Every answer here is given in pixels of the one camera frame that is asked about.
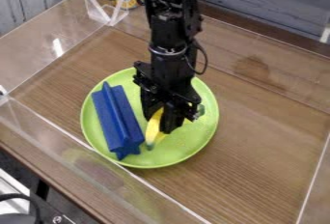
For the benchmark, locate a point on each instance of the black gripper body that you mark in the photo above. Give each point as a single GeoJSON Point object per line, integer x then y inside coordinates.
{"type": "Point", "coordinates": [168, 79]}

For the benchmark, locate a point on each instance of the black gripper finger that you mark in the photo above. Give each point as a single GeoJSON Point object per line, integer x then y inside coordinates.
{"type": "Point", "coordinates": [151, 104]}
{"type": "Point", "coordinates": [172, 117]}

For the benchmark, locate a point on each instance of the yellow toy banana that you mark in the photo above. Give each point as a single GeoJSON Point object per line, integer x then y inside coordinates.
{"type": "Point", "coordinates": [153, 136]}

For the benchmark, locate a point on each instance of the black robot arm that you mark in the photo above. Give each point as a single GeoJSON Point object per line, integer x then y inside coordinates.
{"type": "Point", "coordinates": [175, 22]}

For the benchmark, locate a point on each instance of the green round plate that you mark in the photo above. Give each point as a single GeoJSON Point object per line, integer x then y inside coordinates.
{"type": "Point", "coordinates": [173, 147]}

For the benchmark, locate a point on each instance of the blue plastic block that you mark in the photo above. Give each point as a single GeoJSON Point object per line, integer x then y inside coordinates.
{"type": "Point", "coordinates": [118, 125]}

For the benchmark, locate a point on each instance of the clear acrylic tray walls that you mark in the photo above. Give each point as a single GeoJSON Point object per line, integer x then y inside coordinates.
{"type": "Point", "coordinates": [263, 171]}

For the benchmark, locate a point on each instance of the black device with knob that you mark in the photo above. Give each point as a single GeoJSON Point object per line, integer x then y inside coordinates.
{"type": "Point", "coordinates": [54, 209]}

